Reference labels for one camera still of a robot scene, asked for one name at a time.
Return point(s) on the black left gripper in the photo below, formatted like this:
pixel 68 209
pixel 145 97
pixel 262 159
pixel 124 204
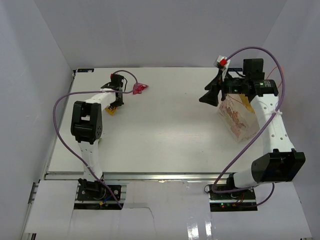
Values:
pixel 119 103

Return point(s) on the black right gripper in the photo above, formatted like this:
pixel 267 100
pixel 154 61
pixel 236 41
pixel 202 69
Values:
pixel 216 84

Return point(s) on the yellow m&m's pack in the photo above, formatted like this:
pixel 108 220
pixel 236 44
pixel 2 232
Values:
pixel 111 110

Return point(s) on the tan snack pouch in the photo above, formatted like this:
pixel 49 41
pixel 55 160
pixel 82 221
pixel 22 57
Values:
pixel 245 101

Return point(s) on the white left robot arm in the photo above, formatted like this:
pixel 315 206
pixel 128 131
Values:
pixel 87 127

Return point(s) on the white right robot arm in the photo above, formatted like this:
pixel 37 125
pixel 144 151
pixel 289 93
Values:
pixel 280 161

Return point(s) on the pink snack packet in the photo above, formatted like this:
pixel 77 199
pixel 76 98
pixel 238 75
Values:
pixel 138 88

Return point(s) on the blue label right corner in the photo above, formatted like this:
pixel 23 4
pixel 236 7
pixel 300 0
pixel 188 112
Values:
pixel 235 69

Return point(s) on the blue label corner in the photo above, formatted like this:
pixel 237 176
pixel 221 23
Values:
pixel 235 69
pixel 85 70

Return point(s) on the blue label left corner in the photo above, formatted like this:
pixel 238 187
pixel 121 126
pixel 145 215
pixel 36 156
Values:
pixel 85 70

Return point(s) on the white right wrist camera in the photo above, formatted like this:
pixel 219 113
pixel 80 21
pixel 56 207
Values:
pixel 222 63

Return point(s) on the printed paper bag orange handles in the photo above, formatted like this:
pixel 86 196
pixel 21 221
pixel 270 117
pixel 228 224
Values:
pixel 242 124

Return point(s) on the aluminium front rail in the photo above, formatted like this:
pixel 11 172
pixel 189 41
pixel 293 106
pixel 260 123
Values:
pixel 138 176

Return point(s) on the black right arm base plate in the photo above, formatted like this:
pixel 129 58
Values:
pixel 241 201

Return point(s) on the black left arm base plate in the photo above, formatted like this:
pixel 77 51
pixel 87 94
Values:
pixel 98 200

